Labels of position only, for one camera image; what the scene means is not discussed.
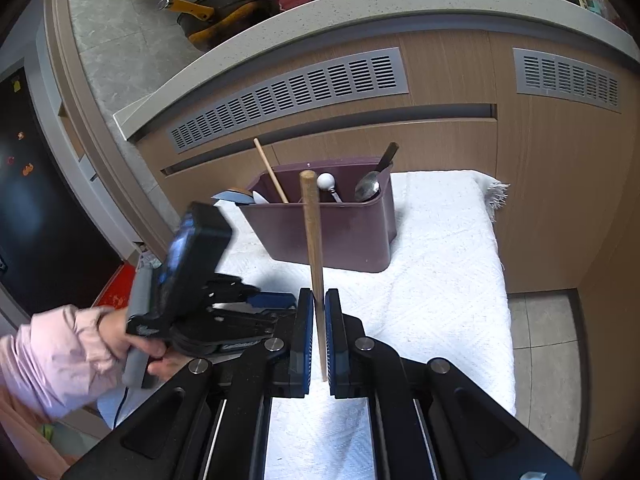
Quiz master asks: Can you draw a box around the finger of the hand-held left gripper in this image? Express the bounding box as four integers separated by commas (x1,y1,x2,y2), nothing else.
204,274,297,309
211,309,297,335

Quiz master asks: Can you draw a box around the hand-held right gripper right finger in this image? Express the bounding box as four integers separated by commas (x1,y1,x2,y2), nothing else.
324,287,581,480

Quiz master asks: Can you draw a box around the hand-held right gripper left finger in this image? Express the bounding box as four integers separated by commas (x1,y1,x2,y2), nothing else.
62,287,317,480

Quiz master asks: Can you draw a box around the thick wooden stick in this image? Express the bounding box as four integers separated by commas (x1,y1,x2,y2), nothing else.
299,170,331,384

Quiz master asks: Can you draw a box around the purple plastic utensil holder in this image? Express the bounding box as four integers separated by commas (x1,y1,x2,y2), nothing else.
239,157,397,274

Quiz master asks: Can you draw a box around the wooden spoon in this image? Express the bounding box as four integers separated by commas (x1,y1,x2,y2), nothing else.
253,138,290,205

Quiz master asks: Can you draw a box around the white ball handle metal utensil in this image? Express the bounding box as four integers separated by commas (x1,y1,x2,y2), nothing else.
317,173,344,204

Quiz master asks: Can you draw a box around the metal spoon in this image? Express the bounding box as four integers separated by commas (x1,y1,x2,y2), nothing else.
353,170,382,203

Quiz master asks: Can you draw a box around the person's left forearm pink sleeve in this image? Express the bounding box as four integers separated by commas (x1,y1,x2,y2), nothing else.
0,304,123,423

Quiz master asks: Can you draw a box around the person's left hand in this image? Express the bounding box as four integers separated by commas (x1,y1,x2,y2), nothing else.
97,306,194,380

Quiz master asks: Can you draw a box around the red floor mat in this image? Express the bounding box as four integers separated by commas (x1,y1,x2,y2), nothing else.
91,262,139,309

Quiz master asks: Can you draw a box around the white woven cloth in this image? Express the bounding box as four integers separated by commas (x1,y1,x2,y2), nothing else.
96,170,517,480

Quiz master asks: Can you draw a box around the black refrigerator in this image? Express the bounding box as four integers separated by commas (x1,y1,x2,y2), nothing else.
0,66,124,317

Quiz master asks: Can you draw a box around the long grey vent grille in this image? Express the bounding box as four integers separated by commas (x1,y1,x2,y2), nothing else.
167,47,409,155

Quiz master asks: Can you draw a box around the black yellow cooking pot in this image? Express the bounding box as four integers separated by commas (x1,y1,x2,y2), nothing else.
159,0,279,54

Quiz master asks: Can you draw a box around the wooden kitchen cabinet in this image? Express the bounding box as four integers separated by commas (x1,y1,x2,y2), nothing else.
135,29,640,466

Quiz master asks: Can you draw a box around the speckled stone countertop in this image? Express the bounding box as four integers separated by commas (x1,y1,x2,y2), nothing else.
113,0,640,142

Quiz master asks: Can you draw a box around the short grey vent grille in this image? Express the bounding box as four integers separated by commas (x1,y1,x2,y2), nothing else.
512,47,624,114

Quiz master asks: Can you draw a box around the black utensil handle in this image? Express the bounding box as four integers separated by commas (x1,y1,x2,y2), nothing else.
374,142,400,174

